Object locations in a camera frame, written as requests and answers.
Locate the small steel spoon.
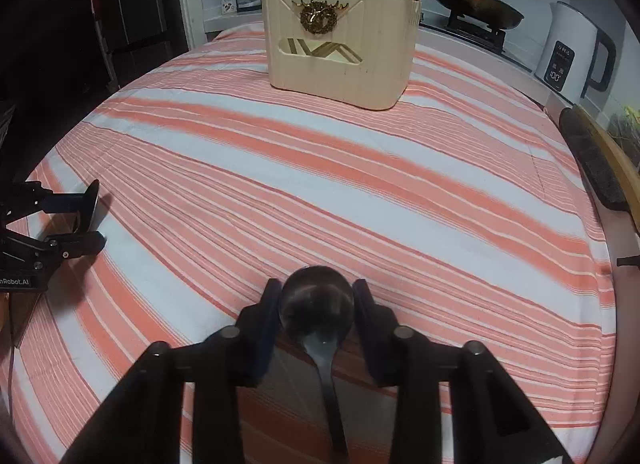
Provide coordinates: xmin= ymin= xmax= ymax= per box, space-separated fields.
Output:
xmin=279 ymin=265 xmax=355 ymax=463

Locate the striped orange white tablecloth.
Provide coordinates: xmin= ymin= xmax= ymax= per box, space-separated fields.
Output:
xmin=1 ymin=24 xmax=616 ymax=463

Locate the small spice jar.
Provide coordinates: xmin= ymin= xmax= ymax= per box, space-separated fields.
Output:
xmin=220 ymin=0 xmax=238 ymax=15

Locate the wooden cutting board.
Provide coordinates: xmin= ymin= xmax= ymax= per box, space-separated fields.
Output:
xmin=573 ymin=105 xmax=640 ymax=231

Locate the beige utensil holder box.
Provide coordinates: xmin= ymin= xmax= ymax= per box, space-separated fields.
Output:
xmin=262 ymin=0 xmax=421 ymax=110

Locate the white electric kettle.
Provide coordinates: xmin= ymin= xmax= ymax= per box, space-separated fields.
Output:
xmin=535 ymin=1 xmax=617 ymax=104

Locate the black gas stove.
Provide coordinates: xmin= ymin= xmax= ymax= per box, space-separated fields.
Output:
xmin=420 ymin=10 xmax=534 ymax=72

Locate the black wok with lid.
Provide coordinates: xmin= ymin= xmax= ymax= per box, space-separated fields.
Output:
xmin=437 ymin=0 xmax=524 ymax=30

